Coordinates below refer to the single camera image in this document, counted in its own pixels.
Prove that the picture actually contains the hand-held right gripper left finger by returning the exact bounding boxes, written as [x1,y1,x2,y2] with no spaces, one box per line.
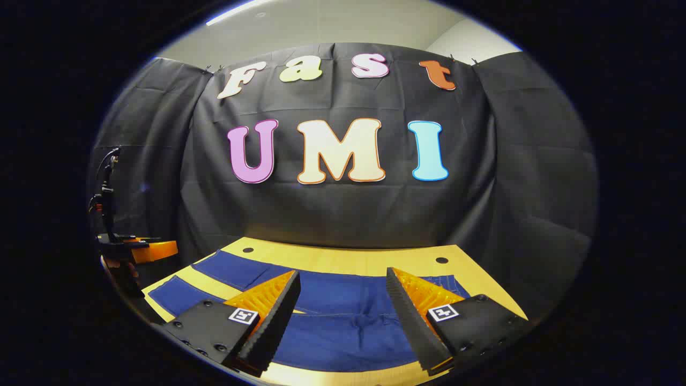
[162,270,302,378]

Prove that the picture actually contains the ceiling light strip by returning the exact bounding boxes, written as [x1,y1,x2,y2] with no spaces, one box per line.
[206,0,260,26]

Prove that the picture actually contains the blue denim jeans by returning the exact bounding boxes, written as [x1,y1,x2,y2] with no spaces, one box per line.
[147,249,471,373]

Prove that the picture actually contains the black backdrop cloth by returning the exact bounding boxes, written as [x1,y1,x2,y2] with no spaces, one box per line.
[88,42,598,322]

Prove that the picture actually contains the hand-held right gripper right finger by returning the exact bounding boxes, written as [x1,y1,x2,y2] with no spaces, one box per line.
[386,266,534,376]

